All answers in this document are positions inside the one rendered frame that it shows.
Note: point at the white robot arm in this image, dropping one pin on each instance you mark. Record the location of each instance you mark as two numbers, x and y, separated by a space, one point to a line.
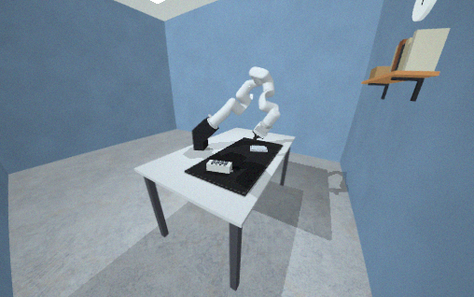
259 77

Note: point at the white operator panel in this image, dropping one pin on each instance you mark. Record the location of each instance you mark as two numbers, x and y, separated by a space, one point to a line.
219 166

